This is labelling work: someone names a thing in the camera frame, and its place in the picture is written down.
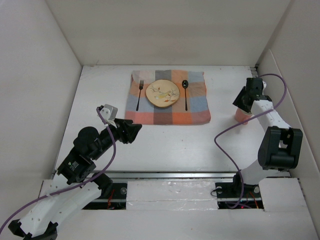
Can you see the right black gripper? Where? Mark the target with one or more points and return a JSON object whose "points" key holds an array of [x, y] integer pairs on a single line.
{"points": [[238, 101]]}

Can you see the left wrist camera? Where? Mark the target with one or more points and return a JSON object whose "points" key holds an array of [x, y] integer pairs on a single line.
{"points": [[107, 113]]}

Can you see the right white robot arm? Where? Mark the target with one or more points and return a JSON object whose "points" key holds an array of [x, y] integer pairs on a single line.
{"points": [[254, 173]]}

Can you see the aluminium front rail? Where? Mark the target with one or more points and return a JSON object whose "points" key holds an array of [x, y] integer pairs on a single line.
{"points": [[170, 174]]}

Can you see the aluminium right side rail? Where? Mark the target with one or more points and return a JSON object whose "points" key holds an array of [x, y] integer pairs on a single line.
{"points": [[270, 155]]}

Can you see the black metal fork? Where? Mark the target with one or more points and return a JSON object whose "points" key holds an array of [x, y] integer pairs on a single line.
{"points": [[140, 87]]}

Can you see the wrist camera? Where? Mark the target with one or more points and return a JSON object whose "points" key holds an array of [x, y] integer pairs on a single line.
{"points": [[107, 113], [264, 85]]}

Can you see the beige floral ceramic plate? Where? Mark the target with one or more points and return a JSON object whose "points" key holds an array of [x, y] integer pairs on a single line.
{"points": [[162, 93]]}

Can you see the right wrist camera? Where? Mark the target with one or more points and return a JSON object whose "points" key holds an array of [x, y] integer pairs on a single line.
{"points": [[264, 85]]}

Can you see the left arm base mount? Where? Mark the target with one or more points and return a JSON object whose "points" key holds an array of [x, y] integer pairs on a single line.
{"points": [[115, 200]]}

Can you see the pink ceramic cup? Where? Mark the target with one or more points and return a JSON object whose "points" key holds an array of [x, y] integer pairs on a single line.
{"points": [[241, 116]]}

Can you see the aluminium rail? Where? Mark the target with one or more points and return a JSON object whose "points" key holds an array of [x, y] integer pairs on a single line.
{"points": [[170, 174], [270, 155]]}

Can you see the checkered orange blue cloth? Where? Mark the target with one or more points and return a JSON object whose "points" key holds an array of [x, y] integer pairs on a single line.
{"points": [[198, 112]]}

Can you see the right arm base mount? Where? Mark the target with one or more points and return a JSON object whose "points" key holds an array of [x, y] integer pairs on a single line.
{"points": [[228, 195]]}

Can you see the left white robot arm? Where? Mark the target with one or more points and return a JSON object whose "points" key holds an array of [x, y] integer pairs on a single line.
{"points": [[74, 184]]}

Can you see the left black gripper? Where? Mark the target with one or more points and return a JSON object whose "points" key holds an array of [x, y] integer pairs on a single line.
{"points": [[126, 129]]}

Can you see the black metal spoon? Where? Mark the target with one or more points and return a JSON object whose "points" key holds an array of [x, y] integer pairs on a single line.
{"points": [[185, 85]]}

